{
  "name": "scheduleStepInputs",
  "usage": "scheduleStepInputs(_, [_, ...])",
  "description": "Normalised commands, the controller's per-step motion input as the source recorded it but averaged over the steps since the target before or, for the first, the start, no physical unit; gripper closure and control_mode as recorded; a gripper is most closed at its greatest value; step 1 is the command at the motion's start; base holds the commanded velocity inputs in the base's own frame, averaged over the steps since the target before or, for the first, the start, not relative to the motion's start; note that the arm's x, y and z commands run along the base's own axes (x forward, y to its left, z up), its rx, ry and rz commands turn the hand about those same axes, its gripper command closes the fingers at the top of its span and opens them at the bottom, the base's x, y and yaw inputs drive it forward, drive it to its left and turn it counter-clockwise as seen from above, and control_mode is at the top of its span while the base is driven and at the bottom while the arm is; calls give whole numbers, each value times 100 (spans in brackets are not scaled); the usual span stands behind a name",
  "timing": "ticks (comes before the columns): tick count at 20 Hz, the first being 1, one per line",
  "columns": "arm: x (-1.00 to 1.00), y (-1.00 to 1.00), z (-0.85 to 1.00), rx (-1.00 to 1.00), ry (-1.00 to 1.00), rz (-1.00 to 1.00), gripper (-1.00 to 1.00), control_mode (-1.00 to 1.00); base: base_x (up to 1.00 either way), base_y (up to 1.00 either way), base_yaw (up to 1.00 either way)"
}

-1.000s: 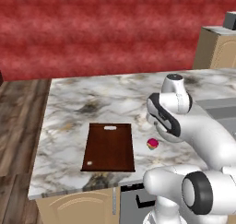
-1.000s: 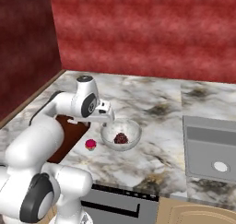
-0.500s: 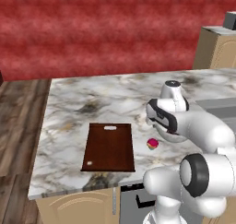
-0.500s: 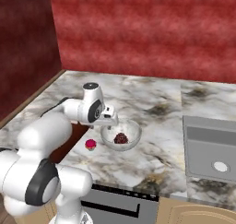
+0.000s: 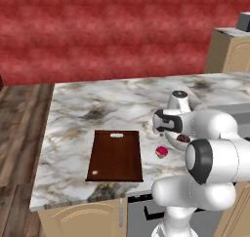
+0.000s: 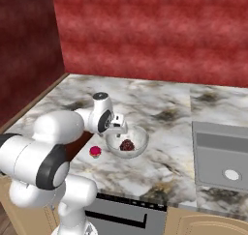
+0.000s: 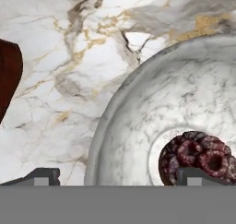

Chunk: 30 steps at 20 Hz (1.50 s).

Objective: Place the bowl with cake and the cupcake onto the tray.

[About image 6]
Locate tan plain cupboard door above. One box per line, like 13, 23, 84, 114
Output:
0, 173, 63, 235

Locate tan arched cupboard door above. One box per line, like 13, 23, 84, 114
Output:
164, 205, 248, 235

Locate grey dishwasher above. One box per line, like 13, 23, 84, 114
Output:
82, 191, 169, 235

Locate pink frosted cupcake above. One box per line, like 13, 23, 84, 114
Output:
88, 145, 103, 160

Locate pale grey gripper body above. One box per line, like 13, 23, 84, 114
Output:
105, 123, 129, 137

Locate dark brown tray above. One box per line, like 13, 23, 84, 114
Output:
65, 131, 95, 163

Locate grey steel sink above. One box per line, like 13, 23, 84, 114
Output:
191, 120, 248, 192

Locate dark chocolate cake piece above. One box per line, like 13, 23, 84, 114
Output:
119, 138, 137, 153

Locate black dishwasher handle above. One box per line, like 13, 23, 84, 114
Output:
84, 209, 149, 230

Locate clear glass bowl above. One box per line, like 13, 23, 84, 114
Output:
105, 124, 150, 160

